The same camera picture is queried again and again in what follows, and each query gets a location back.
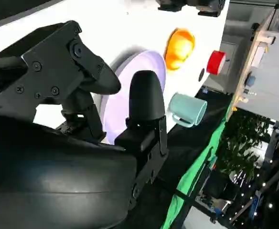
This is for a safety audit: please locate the green cloth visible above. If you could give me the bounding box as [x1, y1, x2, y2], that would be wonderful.
[160, 102, 234, 229]

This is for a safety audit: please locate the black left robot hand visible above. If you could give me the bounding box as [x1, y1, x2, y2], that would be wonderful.
[196, 0, 226, 18]

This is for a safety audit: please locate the red round object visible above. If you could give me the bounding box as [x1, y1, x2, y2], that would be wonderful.
[206, 50, 226, 77]

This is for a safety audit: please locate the lilac plate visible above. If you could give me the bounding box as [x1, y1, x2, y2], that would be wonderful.
[100, 49, 167, 146]

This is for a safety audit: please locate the black metal machine frame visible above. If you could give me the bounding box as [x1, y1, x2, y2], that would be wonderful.
[193, 119, 279, 229]

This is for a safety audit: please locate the green potted plant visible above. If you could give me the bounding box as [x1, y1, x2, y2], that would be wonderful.
[216, 110, 274, 185]

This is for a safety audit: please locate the orange and white bread roll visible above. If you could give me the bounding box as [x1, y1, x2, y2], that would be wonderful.
[163, 28, 196, 71]

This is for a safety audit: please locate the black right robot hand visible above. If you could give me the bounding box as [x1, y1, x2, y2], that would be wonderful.
[0, 20, 169, 229]

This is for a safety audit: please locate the pale green mug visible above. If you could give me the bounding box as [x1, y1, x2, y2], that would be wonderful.
[168, 93, 208, 128]

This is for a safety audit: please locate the wooden workbench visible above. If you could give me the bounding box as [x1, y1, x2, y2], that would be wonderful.
[226, 0, 279, 120]

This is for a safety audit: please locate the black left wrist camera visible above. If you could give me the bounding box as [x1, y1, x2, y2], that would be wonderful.
[158, 0, 188, 10]

